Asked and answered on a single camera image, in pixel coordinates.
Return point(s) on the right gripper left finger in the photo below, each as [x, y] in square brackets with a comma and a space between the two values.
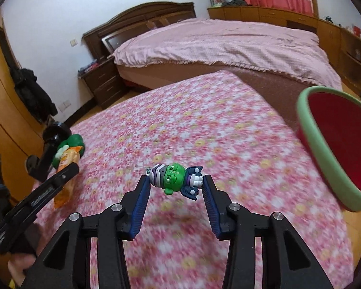
[65, 260]

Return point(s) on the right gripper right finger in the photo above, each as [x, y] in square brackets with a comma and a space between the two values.
[287, 261]

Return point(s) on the orange snack packet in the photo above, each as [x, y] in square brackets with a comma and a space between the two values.
[65, 195]

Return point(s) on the green monster figurine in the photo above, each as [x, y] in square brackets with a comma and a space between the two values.
[176, 178]

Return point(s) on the person's left hand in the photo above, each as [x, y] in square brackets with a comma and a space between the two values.
[17, 264]

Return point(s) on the wooden wardrobe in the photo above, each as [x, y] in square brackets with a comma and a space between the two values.
[20, 135]

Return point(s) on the green plush toy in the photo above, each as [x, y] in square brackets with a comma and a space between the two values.
[69, 151]

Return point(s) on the black jacket hanging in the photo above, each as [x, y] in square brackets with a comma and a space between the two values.
[35, 99]

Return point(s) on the red bin with green rim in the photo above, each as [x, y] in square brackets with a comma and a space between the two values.
[329, 126]

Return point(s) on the pink floral tablecloth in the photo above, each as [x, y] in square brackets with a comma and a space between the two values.
[249, 151]

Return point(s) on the dark wooden nightstand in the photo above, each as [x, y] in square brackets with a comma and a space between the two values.
[105, 83]

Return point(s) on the wooden bed base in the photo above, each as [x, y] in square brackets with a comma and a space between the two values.
[281, 92]

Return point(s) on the clothes on nightstand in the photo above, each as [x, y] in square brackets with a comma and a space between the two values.
[87, 68]

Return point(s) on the pink bedspread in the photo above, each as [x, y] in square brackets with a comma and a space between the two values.
[251, 45]

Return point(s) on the dark wooden headboard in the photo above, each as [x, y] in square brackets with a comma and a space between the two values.
[106, 38]

